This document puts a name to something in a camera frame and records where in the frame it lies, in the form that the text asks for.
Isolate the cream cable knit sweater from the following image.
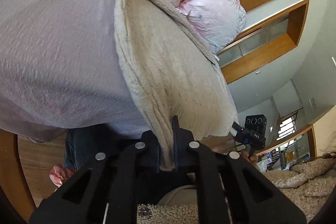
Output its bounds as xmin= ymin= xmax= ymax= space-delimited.
xmin=114 ymin=0 xmax=238 ymax=170

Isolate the person's right hand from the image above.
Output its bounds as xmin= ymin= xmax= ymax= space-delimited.
xmin=240 ymin=150 xmax=258 ymax=166

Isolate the pink slipper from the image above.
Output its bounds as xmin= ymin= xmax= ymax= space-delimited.
xmin=49 ymin=164 xmax=75 ymax=188

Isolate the blue jeans leg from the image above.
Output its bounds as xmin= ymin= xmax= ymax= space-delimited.
xmin=64 ymin=123 xmax=148 ymax=171

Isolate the pink pillow with flower print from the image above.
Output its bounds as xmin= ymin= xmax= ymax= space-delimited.
xmin=177 ymin=0 xmax=246 ymax=54

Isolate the lavender bed sheet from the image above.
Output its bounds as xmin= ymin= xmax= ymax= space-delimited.
xmin=1 ymin=0 xmax=148 ymax=142

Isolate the wooden bed frame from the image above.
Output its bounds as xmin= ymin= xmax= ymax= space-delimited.
xmin=1 ymin=130 xmax=36 ymax=223

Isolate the wooden window frame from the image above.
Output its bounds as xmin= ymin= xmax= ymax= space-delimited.
xmin=218 ymin=0 xmax=310 ymax=84

